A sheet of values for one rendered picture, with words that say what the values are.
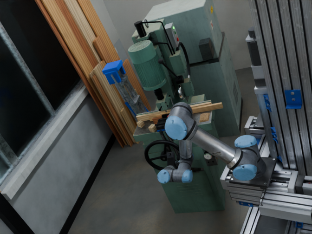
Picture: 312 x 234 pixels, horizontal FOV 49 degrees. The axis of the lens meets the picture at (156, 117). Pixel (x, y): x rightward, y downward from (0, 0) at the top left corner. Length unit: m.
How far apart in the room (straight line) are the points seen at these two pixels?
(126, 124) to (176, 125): 2.35
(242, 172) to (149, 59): 0.98
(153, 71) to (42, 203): 1.64
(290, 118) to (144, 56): 0.99
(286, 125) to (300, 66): 0.37
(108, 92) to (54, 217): 1.40
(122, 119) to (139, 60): 1.75
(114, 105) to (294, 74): 2.49
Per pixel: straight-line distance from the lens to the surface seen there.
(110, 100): 3.85
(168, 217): 3.12
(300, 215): 1.96
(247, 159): 1.81
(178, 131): 1.69
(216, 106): 2.48
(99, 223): 3.43
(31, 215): 3.21
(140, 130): 2.59
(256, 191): 2.11
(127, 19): 4.87
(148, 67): 2.31
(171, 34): 2.56
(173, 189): 2.88
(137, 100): 3.36
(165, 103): 2.47
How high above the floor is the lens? 2.25
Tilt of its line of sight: 30 degrees down
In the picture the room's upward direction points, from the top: 23 degrees counter-clockwise
